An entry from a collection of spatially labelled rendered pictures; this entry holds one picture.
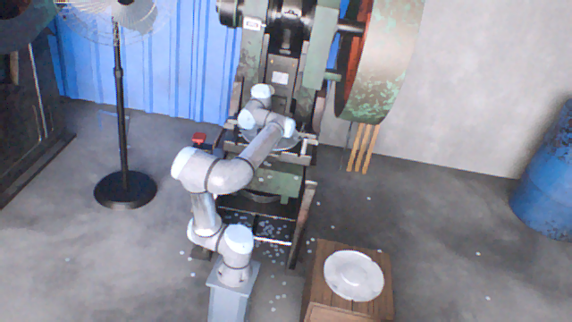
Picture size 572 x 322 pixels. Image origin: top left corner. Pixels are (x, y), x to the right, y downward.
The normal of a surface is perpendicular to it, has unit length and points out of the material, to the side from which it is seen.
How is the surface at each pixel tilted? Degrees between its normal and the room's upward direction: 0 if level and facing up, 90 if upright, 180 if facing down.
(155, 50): 90
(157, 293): 0
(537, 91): 90
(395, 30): 70
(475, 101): 90
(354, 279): 0
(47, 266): 0
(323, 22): 90
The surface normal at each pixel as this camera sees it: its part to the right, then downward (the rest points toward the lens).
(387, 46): -0.05, 0.40
